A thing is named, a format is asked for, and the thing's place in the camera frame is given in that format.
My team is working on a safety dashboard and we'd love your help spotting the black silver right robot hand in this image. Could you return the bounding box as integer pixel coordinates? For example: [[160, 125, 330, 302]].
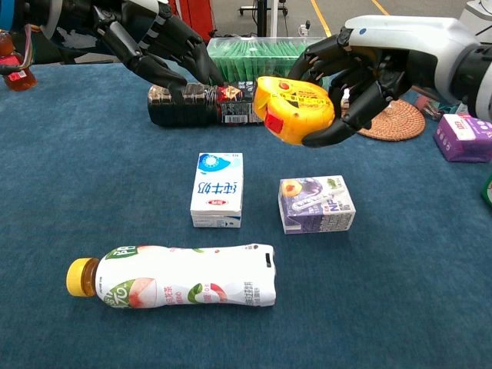
[[288, 15, 480, 149]]

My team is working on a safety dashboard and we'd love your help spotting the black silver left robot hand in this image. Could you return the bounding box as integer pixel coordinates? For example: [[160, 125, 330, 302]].
[[38, 0, 226, 105]]

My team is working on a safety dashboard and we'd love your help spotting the yellow tape measure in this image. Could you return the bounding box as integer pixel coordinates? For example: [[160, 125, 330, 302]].
[[252, 75, 336, 146]]

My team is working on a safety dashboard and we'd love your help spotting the red cabinet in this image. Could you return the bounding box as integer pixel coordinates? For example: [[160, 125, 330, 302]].
[[168, 0, 216, 39]]

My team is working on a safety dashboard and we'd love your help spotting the dark tea bottle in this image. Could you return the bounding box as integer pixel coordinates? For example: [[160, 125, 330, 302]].
[[148, 81, 266, 128]]

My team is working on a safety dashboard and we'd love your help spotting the white equipment box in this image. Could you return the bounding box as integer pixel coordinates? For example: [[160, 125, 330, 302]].
[[459, 0, 492, 39]]

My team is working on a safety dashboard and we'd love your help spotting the round woven coaster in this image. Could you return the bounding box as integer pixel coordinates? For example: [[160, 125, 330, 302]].
[[341, 98, 427, 142]]

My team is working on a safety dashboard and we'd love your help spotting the clear box of green sachets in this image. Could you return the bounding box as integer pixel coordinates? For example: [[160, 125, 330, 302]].
[[206, 36, 331, 85]]

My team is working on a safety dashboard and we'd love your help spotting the purple tissue pack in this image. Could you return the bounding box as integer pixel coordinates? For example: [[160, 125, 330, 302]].
[[433, 113, 492, 163]]

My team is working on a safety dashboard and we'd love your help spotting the white wheeled stand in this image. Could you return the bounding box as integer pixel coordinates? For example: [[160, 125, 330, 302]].
[[238, 0, 289, 38]]

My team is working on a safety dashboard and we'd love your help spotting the blue table mat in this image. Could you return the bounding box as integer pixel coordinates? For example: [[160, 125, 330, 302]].
[[0, 63, 492, 369]]

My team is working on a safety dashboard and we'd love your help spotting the honey bottle with yellow cap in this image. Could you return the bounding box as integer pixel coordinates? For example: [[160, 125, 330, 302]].
[[0, 30, 38, 92]]

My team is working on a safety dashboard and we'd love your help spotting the white blue milk carton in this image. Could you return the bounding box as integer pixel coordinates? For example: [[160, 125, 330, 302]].
[[190, 152, 245, 229]]

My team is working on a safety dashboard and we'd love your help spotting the purple juice carton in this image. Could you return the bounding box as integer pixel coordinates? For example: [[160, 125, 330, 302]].
[[278, 175, 357, 235]]

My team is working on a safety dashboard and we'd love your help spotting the white peach tea bottle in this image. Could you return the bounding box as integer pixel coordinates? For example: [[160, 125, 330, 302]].
[[65, 244, 277, 310]]

